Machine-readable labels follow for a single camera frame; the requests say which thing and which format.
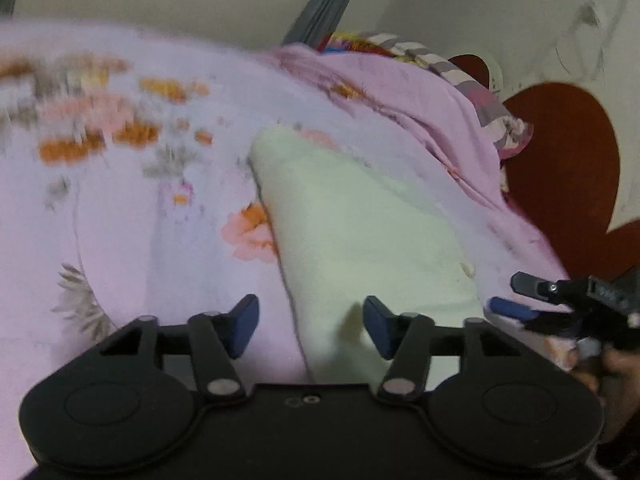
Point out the colourful striped pillow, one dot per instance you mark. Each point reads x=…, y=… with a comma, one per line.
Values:
x=475, y=95

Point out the red-brown wooden headboard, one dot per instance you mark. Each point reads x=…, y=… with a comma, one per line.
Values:
x=560, y=160

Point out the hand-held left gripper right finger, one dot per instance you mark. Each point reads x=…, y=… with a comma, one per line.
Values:
x=377, y=327

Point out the person's right hand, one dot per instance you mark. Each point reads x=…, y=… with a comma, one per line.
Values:
x=622, y=390

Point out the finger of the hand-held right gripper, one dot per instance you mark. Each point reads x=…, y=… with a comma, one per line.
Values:
x=537, y=286
x=515, y=309

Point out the pink quilt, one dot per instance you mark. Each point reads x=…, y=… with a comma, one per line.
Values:
x=430, y=135

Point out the grey curtain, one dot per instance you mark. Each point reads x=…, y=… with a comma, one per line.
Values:
x=330, y=5

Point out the bed with floral pink sheet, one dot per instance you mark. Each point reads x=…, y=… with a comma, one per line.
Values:
x=125, y=200

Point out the cream knitted small garment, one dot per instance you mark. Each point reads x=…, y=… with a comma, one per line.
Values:
x=350, y=220

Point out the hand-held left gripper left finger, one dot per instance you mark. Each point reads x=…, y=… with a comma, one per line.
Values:
x=244, y=325

